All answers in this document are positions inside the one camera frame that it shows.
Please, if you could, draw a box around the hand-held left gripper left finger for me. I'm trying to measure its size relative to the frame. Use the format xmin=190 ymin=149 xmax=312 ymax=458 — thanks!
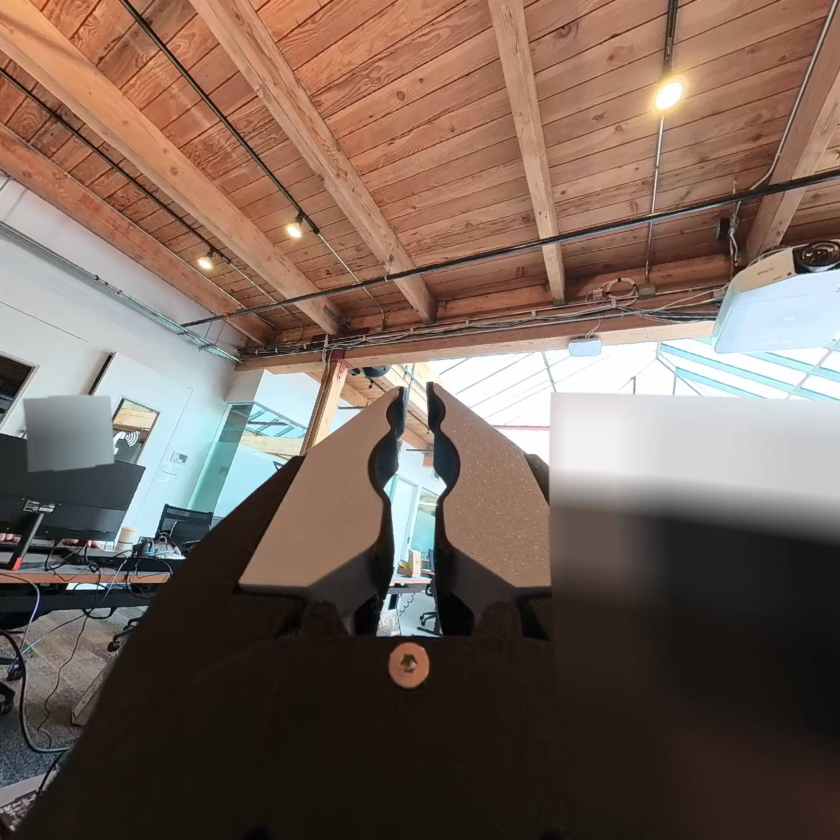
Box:
xmin=238 ymin=386 xmax=406 ymax=621

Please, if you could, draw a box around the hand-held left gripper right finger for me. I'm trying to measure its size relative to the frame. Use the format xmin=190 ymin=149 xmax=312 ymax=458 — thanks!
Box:
xmin=425 ymin=382 xmax=551 ymax=624

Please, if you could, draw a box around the wooden office desk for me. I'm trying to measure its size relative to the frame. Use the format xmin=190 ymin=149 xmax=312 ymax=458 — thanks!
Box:
xmin=0 ymin=548 xmax=188 ymax=624

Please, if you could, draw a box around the frosted glass partition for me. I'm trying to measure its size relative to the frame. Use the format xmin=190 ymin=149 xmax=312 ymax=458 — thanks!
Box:
xmin=187 ymin=402 xmax=309 ymax=519

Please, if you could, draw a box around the black computer monitor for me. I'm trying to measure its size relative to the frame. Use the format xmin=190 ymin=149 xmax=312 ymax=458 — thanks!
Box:
xmin=0 ymin=433 xmax=147 ymax=571

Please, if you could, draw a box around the black ceiling pipe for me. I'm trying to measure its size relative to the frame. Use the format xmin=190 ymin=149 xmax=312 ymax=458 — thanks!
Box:
xmin=180 ymin=169 xmax=840 ymax=329

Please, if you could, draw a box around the light wooden board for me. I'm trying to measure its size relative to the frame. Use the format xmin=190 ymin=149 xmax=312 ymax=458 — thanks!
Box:
xmin=71 ymin=656 xmax=112 ymax=726

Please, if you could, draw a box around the white ceiling projector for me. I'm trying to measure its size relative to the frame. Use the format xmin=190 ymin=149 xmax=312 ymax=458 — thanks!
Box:
xmin=712 ymin=241 xmax=840 ymax=355

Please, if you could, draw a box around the wooden support post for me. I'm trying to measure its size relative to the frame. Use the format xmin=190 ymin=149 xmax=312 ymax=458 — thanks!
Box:
xmin=305 ymin=361 xmax=345 ymax=454

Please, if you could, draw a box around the coiled white ceiling cable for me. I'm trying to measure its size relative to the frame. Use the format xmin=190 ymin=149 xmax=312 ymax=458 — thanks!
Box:
xmin=591 ymin=277 xmax=657 ymax=303

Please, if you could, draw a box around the grey wall cable tray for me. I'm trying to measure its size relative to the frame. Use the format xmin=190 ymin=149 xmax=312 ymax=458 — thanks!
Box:
xmin=0 ymin=220 xmax=240 ymax=363

